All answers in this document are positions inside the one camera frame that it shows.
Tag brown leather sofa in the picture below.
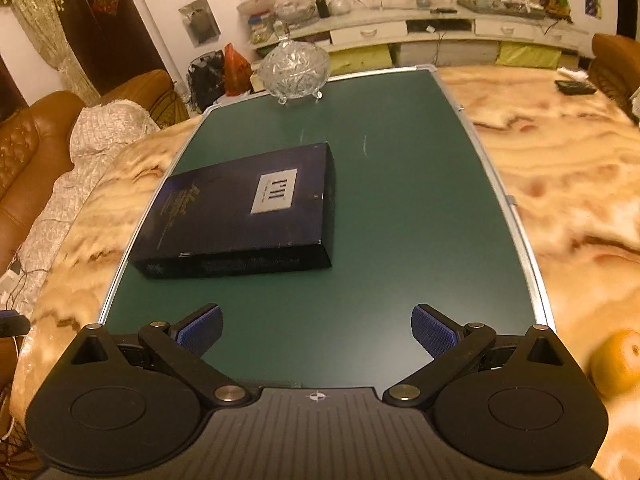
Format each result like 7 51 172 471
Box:
0 69 191 281

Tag crystal glass lidded bowl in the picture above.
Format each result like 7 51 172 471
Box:
256 21 331 106

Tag marble desktop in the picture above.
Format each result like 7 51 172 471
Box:
9 65 640 480

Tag orange fruit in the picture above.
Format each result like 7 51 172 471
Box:
590 329 640 399

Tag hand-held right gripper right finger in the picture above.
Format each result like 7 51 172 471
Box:
382 302 569 408

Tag tea set tray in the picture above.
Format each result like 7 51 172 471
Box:
456 0 547 17

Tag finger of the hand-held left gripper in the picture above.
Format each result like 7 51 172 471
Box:
0 311 30 337

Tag brown leather chair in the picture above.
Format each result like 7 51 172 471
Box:
587 32 640 122

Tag grey wall photo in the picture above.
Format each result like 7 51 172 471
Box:
178 0 222 49

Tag beige lace curtain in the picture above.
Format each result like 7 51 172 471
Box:
0 0 102 107

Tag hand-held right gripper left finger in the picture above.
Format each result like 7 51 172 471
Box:
70 302 254 407

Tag dark blue box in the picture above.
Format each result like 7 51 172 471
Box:
129 142 335 280

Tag black floor fan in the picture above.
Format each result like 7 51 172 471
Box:
187 50 227 114

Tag green table mat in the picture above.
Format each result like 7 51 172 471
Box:
97 65 557 391

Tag dark wooden door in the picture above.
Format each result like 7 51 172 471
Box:
52 0 177 92

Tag red plastic bag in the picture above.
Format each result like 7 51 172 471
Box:
222 42 254 96

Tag white tv cabinet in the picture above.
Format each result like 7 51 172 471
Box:
250 4 592 69

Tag potted flower arrangement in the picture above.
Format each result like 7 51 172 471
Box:
542 0 574 24

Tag black remote control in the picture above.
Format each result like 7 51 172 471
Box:
555 79 597 96

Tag white lace sofa cover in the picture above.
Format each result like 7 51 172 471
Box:
0 99 161 322

